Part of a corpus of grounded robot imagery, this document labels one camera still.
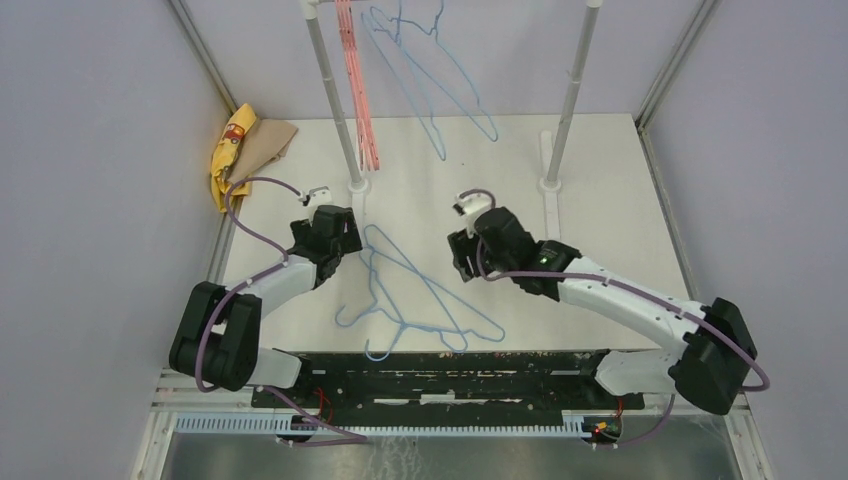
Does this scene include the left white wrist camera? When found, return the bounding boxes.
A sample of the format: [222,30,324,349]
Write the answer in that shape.
[299,186,333,207]

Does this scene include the yellow printed cloth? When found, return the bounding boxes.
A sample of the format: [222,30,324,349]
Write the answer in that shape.
[209,103,258,213]

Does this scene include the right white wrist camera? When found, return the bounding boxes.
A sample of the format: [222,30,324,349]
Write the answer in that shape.
[452,189,496,238]

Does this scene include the right grey rack pole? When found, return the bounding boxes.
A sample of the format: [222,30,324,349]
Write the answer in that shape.
[538,0,603,240]

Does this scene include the left grey rack pole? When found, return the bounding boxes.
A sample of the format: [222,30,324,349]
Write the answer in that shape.
[299,0,370,227]

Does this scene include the white slotted cable duct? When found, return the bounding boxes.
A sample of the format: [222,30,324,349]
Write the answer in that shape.
[173,412,595,439]

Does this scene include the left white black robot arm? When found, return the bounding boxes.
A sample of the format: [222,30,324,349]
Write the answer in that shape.
[168,205,362,407]

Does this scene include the grey rack pole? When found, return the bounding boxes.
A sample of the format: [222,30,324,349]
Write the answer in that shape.
[538,0,603,240]
[299,0,370,227]

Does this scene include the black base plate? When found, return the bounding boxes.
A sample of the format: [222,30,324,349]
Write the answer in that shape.
[284,351,645,428]

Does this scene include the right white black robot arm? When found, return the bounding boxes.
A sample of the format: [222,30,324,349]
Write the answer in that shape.
[447,198,770,415]

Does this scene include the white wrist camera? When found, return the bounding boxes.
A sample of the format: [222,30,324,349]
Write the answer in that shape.
[452,189,496,238]
[299,186,333,207]

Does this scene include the beige cloth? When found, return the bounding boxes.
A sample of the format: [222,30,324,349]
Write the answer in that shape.
[227,119,298,183]

